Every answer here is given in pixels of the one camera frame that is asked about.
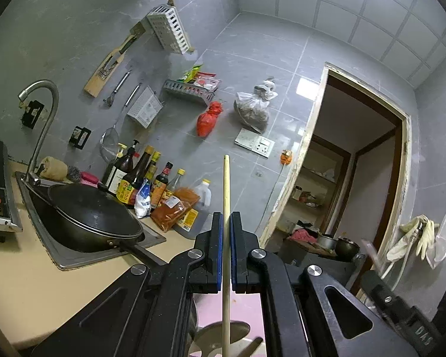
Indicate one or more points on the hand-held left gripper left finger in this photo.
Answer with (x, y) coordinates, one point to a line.
(218, 253)

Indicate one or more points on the white salt bag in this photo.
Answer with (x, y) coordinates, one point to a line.
(143, 202)

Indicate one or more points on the hanging clear plastic bag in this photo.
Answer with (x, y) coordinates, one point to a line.
(444, 238)

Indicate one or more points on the wooden knife rack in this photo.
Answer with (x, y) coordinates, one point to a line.
(104, 72)

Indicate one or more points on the small steel pot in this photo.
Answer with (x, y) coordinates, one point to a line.
(326, 241)

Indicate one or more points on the dark metal bowl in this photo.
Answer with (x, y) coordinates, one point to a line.
(346, 249)

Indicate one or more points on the red cap sauce bottle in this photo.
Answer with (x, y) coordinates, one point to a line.
(160, 186)

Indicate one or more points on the white wall basket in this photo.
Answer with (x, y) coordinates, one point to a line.
(169, 29)

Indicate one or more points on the pink dish sponge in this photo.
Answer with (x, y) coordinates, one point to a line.
(89, 178)

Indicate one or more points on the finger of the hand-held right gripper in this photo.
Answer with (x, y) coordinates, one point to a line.
(375, 286)

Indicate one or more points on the clear bottle yellow cap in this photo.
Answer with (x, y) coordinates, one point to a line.
(176, 182)

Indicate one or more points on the red plastic bag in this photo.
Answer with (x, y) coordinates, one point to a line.
(208, 121)

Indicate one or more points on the red chili powder packet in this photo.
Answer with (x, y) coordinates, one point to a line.
(174, 208)

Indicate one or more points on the dark pump bottle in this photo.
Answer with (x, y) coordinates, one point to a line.
(120, 171)

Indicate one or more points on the loofah sponge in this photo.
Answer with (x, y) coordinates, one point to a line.
(55, 168)

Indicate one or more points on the black wok with lid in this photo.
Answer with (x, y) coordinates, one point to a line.
(93, 219)

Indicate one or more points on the yellow cap dark bottle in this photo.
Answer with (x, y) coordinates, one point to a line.
(154, 163)

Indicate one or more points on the large oil jug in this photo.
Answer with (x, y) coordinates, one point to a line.
(204, 197)

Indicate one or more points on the grey wall shelf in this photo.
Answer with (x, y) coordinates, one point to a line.
(187, 91)

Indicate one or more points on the hanging metal strainer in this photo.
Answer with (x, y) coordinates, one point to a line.
(109, 143)

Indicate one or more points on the clear bag of dried goods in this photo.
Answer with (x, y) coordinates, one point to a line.
(252, 109)

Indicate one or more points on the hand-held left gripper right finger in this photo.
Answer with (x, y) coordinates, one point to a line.
(233, 253)

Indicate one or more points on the pink rag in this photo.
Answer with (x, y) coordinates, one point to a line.
(303, 235)

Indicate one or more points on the cream rubber gloves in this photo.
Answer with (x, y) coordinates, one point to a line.
(412, 234)

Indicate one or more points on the small white hanging basket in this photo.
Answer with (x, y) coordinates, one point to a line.
(145, 108)

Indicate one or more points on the wooden chopstick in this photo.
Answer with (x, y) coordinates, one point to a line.
(370, 253)

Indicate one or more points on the black wall socket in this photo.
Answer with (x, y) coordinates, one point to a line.
(32, 114)
(80, 137)

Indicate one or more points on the pink cloth cover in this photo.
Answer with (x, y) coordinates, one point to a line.
(245, 308)

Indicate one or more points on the steel sink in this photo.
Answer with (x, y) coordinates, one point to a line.
(78, 258)

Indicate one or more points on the dark grey cabinet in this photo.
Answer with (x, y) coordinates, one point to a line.
(319, 264)

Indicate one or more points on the orange wall hook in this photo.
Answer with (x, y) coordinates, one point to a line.
(286, 157)

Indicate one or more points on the steel faucet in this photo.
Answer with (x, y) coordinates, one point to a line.
(44, 130)

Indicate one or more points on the steel wool scrubber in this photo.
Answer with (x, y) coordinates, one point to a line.
(73, 174)

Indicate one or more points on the wooden door frame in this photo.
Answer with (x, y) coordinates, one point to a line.
(310, 130)

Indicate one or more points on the red snack packet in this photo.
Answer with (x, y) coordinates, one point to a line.
(208, 81)

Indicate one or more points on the green snack packet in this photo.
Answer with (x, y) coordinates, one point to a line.
(189, 74)

